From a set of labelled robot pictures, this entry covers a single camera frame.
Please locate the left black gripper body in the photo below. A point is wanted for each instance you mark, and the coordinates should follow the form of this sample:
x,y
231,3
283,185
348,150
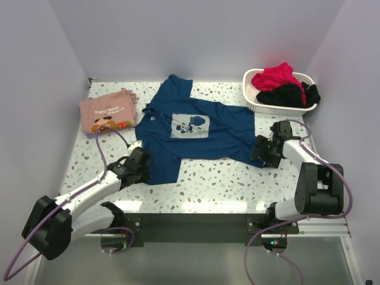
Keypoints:
x,y
143,174

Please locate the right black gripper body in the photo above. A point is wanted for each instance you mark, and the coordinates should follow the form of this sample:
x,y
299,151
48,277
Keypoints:
x,y
272,157

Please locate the blue t shirt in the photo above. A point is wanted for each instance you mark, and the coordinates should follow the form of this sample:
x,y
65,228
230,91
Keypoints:
x,y
176,126

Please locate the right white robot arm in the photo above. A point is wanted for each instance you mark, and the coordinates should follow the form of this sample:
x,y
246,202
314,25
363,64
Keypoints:
x,y
319,189

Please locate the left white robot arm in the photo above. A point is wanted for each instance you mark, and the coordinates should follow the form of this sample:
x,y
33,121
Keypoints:
x,y
50,227

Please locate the black t shirt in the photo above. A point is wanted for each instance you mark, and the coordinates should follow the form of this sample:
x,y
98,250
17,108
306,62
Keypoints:
x,y
290,96

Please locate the white plastic basket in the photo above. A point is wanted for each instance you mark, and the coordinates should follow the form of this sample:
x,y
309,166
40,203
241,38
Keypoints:
x,y
250,93

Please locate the red t shirt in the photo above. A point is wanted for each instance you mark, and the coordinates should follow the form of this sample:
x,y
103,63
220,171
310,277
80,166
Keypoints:
x,y
274,77

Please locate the folded pink t shirt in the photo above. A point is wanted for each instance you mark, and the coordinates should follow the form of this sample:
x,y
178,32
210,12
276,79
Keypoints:
x,y
116,110

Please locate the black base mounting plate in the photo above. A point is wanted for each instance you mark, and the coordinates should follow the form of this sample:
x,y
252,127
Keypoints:
x,y
189,228

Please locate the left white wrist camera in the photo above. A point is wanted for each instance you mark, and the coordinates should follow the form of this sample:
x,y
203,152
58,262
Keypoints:
x,y
133,146

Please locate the aluminium frame rail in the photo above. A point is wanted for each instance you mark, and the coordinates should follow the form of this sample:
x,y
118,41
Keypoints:
x,y
319,227

